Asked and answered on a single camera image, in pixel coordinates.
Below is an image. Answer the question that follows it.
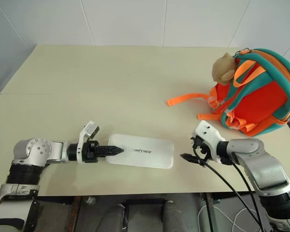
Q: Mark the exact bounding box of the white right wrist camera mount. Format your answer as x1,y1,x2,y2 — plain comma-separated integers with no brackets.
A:
191,120,227,163

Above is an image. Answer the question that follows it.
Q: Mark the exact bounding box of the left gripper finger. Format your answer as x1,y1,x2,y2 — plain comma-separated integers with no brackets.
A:
98,151,123,158
98,145,125,153

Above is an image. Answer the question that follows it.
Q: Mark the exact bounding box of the tan plush monkey head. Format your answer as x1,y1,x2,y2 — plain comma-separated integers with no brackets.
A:
212,52,240,86

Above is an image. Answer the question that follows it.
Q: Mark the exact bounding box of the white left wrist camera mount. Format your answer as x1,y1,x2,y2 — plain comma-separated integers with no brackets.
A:
76,120,100,164

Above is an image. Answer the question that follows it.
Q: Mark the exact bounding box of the dark rounded shape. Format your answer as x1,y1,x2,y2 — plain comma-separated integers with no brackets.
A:
101,204,126,232
162,200,188,232

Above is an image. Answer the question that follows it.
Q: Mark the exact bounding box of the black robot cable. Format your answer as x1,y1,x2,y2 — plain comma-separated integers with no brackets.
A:
192,144,266,232
231,162,266,230

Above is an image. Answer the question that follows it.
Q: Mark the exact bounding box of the orange and teal backpack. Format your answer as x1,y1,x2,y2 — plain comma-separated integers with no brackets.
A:
166,47,290,138

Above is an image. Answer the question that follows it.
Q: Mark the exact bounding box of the rusty brown bar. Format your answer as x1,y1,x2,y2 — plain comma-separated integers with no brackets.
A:
68,195,83,232

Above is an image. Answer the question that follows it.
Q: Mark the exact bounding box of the grey metal table leg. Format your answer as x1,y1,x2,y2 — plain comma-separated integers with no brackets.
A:
200,192,222,232

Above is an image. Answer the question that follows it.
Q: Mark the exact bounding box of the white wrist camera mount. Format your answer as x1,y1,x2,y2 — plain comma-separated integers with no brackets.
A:
191,120,227,163
76,120,100,164

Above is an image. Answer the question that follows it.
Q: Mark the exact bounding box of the thin white cable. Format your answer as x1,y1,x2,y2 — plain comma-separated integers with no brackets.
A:
200,202,258,232

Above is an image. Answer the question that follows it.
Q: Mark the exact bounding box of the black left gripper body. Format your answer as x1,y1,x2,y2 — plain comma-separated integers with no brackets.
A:
83,140,100,163

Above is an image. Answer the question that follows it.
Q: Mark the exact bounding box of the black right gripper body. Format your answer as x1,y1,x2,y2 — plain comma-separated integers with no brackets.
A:
190,136,210,167

